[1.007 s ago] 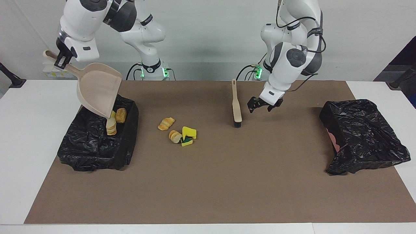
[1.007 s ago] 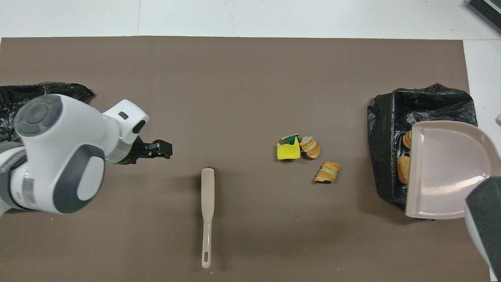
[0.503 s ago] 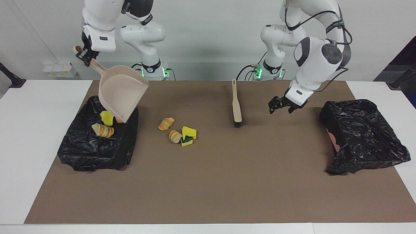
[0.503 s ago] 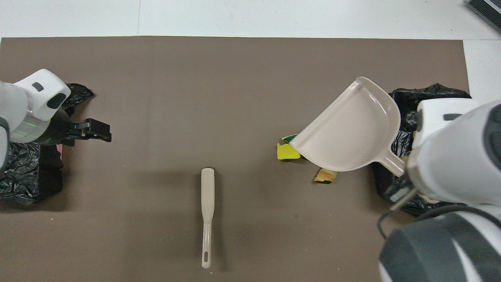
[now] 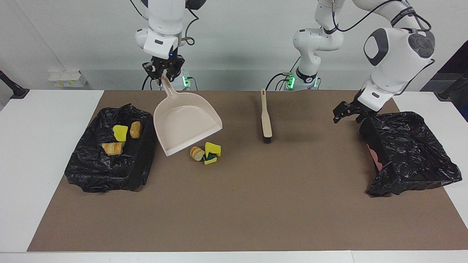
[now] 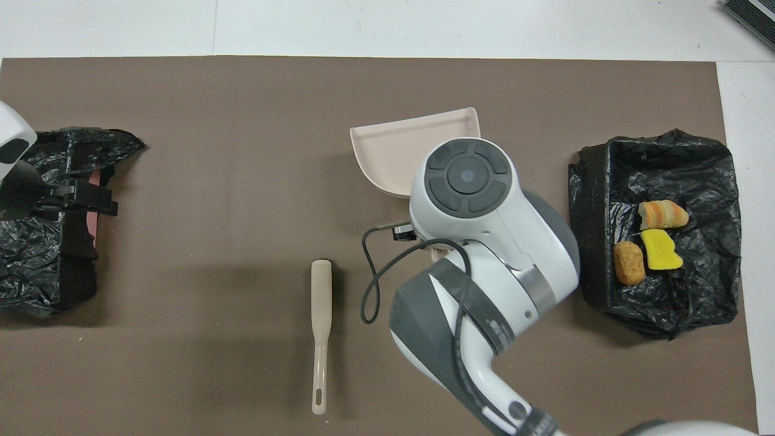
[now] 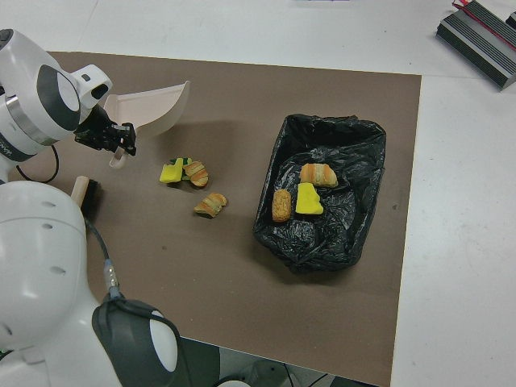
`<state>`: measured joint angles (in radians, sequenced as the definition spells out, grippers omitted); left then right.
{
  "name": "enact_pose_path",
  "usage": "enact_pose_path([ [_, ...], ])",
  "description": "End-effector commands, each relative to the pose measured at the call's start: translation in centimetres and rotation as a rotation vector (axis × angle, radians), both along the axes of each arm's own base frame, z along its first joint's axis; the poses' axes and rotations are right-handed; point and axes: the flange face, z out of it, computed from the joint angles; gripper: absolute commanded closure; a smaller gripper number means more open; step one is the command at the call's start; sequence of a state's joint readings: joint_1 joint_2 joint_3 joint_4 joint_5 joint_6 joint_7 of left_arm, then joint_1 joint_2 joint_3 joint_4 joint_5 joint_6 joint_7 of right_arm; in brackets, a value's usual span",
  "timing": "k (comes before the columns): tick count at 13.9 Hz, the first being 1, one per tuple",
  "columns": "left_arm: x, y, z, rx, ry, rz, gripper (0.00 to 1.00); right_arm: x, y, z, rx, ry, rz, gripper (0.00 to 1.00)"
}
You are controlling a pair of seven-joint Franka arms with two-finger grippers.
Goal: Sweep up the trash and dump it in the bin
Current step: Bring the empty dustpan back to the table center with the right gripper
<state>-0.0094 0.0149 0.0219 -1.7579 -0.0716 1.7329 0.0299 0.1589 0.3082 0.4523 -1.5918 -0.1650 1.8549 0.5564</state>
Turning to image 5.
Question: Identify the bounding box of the black stand foot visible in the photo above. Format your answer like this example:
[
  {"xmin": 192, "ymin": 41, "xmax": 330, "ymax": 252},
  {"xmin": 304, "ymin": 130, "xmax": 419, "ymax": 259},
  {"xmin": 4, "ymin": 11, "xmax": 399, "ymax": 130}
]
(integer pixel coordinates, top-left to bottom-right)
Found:
[
  {"xmin": 434, "ymin": 71, "xmax": 468, "ymax": 101},
  {"xmin": 0, "ymin": 69, "xmax": 30, "ymax": 100}
]

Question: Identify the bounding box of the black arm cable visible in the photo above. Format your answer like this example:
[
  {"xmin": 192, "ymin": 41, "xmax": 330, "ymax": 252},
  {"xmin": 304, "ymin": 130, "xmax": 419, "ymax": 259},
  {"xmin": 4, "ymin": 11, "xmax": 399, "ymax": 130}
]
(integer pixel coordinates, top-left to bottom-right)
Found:
[
  {"xmin": 183, "ymin": 5, "xmax": 201, "ymax": 46},
  {"xmin": 330, "ymin": 0, "xmax": 436, "ymax": 96}
]

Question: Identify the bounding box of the beige plastic dustpan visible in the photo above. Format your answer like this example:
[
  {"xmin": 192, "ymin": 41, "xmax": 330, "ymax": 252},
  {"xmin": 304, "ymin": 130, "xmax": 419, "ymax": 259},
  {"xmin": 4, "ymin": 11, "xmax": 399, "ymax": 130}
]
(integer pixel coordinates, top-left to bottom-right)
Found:
[{"xmin": 153, "ymin": 72, "xmax": 223, "ymax": 157}]

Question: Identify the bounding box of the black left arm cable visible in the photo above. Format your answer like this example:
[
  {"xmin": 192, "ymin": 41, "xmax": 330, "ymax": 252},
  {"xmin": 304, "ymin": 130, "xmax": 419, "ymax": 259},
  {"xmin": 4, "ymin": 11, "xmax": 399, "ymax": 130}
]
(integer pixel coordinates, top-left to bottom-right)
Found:
[{"xmin": 330, "ymin": 0, "xmax": 436, "ymax": 96}]

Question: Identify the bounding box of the small white box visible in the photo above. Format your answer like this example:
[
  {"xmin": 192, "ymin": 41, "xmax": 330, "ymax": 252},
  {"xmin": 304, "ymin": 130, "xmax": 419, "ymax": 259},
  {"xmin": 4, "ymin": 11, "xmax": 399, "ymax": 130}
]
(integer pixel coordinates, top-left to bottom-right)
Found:
[{"xmin": 48, "ymin": 70, "xmax": 88, "ymax": 88}]

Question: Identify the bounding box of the plain yellow sponge piece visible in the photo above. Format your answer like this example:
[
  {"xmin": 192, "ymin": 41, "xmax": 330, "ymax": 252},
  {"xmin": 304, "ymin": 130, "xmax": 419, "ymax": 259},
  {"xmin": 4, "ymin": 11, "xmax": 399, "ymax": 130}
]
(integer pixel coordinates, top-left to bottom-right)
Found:
[{"xmin": 112, "ymin": 125, "xmax": 129, "ymax": 142}]

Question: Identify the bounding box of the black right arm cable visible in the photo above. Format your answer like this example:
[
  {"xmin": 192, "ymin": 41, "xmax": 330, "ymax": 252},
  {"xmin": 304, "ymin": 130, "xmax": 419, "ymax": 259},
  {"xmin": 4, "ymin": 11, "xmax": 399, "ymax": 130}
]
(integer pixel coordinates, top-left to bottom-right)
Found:
[{"xmin": 183, "ymin": 5, "xmax": 201, "ymax": 46}]

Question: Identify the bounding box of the striped croissant piece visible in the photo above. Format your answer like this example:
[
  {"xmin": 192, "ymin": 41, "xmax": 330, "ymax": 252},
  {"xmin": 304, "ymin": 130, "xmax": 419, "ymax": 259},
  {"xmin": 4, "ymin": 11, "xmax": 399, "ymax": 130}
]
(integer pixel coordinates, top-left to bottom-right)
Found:
[
  {"xmin": 101, "ymin": 141, "xmax": 125, "ymax": 156},
  {"xmin": 189, "ymin": 146, "xmax": 206, "ymax": 161}
]

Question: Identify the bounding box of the beige hand brush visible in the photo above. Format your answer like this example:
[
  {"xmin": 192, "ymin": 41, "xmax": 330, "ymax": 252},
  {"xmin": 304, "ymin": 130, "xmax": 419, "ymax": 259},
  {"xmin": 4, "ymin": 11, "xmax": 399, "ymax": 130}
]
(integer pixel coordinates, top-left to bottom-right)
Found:
[{"xmin": 260, "ymin": 88, "xmax": 273, "ymax": 144}]

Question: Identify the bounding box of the brown table mat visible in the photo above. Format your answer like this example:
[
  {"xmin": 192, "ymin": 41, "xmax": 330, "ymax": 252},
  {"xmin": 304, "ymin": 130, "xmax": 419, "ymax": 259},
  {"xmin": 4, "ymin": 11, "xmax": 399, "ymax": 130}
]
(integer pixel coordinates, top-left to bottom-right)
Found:
[{"xmin": 27, "ymin": 90, "xmax": 468, "ymax": 252}]

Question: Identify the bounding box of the black bag lined pink bin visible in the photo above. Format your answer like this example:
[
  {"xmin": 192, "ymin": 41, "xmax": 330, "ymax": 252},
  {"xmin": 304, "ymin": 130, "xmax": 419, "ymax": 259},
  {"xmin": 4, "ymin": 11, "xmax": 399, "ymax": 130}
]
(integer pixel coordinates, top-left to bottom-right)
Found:
[{"xmin": 359, "ymin": 111, "xmax": 463, "ymax": 198}]

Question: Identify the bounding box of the embossed yellow sponge piece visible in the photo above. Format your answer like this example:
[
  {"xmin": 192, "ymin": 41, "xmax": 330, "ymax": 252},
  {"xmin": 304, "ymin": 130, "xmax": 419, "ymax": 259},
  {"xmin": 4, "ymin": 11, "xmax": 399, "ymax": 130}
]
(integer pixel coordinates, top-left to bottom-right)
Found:
[{"xmin": 204, "ymin": 142, "xmax": 222, "ymax": 157}]

